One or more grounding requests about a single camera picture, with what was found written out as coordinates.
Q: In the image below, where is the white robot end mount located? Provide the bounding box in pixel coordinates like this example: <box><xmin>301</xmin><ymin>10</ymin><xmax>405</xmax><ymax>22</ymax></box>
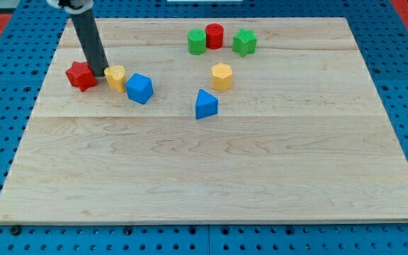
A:
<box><xmin>46</xmin><ymin>0</ymin><xmax>94</xmax><ymax>14</ymax></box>

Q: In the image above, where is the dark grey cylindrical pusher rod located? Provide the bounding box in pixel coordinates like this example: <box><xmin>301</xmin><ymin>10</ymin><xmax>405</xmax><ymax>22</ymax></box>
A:
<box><xmin>71</xmin><ymin>9</ymin><xmax>109</xmax><ymax>77</ymax></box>

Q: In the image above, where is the red star block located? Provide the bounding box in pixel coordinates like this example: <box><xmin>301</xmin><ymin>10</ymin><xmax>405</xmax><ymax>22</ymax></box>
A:
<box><xmin>65</xmin><ymin>62</ymin><xmax>97</xmax><ymax>92</ymax></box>

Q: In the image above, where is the green star block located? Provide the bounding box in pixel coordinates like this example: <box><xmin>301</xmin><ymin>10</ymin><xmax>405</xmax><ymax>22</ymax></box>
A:
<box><xmin>232</xmin><ymin>28</ymin><xmax>257</xmax><ymax>57</ymax></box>

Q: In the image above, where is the yellow heart block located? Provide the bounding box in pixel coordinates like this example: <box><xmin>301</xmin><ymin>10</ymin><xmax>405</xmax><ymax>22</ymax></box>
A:
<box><xmin>104</xmin><ymin>65</ymin><xmax>126</xmax><ymax>93</ymax></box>

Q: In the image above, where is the blue cube block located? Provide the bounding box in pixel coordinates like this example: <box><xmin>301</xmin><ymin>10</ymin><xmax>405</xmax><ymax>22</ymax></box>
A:
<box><xmin>125</xmin><ymin>73</ymin><xmax>154</xmax><ymax>104</ymax></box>

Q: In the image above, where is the green cylinder block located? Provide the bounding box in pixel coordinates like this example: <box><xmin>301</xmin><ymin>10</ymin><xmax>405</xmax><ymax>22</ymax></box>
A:
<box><xmin>187</xmin><ymin>28</ymin><xmax>207</xmax><ymax>55</ymax></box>

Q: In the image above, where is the red cylinder block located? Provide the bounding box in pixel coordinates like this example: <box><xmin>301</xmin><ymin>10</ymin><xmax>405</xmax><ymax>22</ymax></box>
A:
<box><xmin>205</xmin><ymin>23</ymin><xmax>224</xmax><ymax>50</ymax></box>

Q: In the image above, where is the yellow hexagon block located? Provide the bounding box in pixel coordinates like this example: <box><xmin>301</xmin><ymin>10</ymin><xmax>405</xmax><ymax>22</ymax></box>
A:
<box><xmin>211</xmin><ymin>63</ymin><xmax>233</xmax><ymax>91</ymax></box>

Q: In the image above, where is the blue triangle block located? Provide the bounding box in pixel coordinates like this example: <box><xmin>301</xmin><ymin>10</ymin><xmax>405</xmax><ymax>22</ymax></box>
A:
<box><xmin>195</xmin><ymin>89</ymin><xmax>218</xmax><ymax>119</ymax></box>

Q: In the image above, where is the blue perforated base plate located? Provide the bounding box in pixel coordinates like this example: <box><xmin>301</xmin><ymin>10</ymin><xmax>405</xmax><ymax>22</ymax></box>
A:
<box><xmin>0</xmin><ymin>1</ymin><xmax>408</xmax><ymax>254</ymax></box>

